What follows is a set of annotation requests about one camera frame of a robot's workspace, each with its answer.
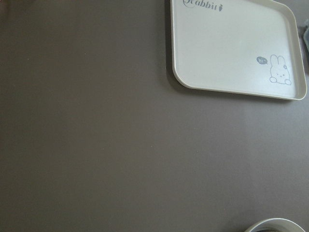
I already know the cream rabbit tray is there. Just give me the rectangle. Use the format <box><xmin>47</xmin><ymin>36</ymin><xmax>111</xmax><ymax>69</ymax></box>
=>
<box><xmin>170</xmin><ymin>0</ymin><xmax>307</xmax><ymax>100</ymax></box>

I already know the grey folded cloth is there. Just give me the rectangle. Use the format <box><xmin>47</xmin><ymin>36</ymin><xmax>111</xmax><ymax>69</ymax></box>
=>
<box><xmin>299</xmin><ymin>19</ymin><xmax>309</xmax><ymax>51</ymax></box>

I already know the white round plate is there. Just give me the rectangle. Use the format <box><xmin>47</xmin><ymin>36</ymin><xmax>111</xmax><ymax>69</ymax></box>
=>
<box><xmin>245</xmin><ymin>218</ymin><xmax>305</xmax><ymax>232</ymax></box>

